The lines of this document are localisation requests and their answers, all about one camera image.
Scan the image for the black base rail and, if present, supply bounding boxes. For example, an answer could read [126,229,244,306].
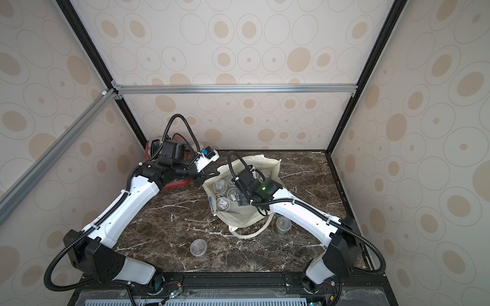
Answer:
[69,272,397,305]

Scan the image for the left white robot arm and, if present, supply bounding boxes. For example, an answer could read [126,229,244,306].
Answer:
[43,162,219,294]

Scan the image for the red chrome toaster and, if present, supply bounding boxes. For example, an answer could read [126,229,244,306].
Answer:
[144,137,194,190]

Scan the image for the left diagonal aluminium bar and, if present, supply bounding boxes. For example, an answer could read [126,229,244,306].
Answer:
[1,89,116,223]

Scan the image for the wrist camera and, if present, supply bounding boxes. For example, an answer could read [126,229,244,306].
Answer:
[235,168,256,187]
[194,146,219,173]

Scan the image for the seed jar in bag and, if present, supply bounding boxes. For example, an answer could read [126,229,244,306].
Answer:
[216,197,230,212]
[227,187,241,202]
[213,179,228,195]

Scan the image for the cream canvas tote bag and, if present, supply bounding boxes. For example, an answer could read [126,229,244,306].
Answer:
[202,154,281,239]

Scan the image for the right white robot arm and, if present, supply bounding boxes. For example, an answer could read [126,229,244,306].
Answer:
[234,178,386,293]

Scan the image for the horizontal aluminium frame bar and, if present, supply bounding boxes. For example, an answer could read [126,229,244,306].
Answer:
[116,84,358,94]

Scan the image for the clear seed jar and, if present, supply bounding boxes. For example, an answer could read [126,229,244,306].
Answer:
[190,238,207,258]
[276,216,292,235]

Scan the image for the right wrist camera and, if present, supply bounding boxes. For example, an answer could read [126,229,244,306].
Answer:
[235,168,256,187]

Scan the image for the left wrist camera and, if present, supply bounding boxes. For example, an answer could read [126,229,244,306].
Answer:
[194,146,219,173]

